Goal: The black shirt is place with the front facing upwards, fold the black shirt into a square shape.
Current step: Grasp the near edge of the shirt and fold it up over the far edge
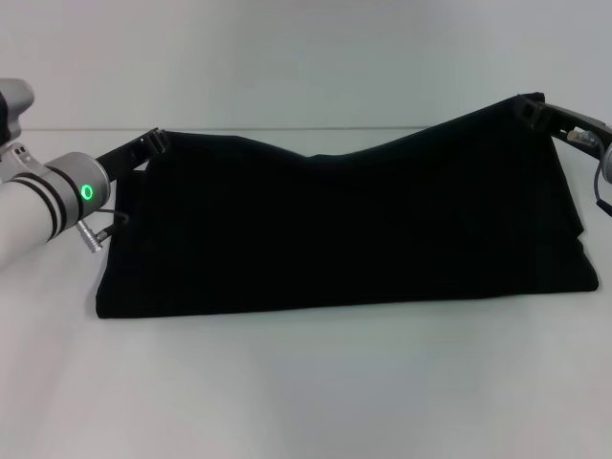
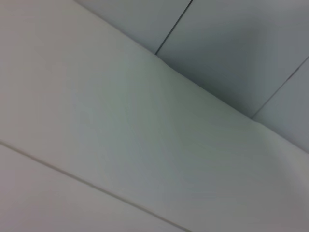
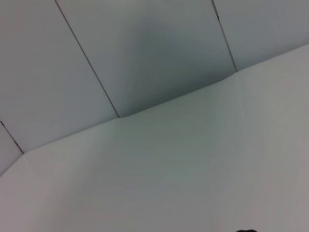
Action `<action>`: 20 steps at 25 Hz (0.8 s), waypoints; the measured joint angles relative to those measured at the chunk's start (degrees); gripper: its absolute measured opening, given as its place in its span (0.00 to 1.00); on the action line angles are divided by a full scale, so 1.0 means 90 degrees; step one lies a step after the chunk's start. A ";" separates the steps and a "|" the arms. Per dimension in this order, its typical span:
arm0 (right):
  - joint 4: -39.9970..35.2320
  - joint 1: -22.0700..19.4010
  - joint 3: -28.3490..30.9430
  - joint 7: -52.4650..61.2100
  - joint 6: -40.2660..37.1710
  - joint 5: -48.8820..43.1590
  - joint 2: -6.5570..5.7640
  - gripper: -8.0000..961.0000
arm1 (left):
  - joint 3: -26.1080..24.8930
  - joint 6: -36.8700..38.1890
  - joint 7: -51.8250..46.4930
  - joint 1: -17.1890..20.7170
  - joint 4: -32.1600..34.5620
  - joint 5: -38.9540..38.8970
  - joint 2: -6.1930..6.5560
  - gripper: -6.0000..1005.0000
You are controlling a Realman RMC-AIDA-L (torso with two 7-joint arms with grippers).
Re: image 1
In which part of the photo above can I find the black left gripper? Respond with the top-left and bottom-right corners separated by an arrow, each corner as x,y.
95,126 -> 169,186

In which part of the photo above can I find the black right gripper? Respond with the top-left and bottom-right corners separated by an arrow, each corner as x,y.
514,97 -> 612,162

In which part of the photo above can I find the black shirt with FREE print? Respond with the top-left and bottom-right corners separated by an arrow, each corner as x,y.
94,90 -> 601,320

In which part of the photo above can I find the dark red cable with plug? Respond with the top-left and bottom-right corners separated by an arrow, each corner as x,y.
77,208 -> 131,244

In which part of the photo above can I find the dark cable on right arm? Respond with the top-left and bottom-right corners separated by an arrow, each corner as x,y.
591,160 -> 612,219

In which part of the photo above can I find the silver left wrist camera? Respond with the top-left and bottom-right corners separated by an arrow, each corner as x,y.
0,77 -> 37,157

